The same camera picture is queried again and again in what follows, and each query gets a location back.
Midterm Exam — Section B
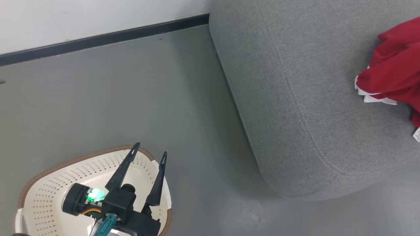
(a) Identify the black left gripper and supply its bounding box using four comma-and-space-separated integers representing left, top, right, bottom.
62, 142, 168, 236

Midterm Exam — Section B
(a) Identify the grey fabric sofa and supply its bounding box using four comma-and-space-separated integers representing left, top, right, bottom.
209, 0, 420, 201

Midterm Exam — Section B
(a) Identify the cream perforated laundry basket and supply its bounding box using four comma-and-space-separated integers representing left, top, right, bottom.
15, 145, 173, 236

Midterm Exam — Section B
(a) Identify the black baseboard strip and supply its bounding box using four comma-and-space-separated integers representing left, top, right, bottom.
0, 13, 210, 67

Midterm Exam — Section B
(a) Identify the teal cable connector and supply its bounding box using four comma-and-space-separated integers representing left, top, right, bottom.
97, 213, 117, 236

